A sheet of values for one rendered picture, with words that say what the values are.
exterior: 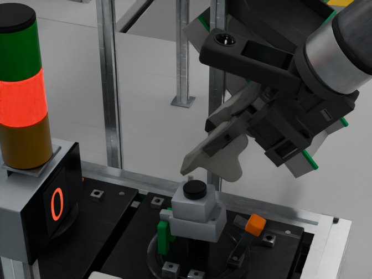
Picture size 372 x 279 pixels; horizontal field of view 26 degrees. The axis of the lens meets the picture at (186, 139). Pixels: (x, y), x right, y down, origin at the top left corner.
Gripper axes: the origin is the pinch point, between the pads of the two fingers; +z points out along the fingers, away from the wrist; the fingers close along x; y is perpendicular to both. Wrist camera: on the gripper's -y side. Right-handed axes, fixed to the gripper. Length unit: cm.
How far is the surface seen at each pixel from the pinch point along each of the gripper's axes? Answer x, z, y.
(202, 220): -2.3, 6.3, 7.9
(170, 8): 115, 65, -5
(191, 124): 45, 34, 8
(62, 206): -18.0, 4.0, -7.9
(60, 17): 76, 63, -25
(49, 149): -18.8, -2.0, -13.3
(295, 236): 9.5, 7.4, 22.1
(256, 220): -0.1, 2.0, 12.7
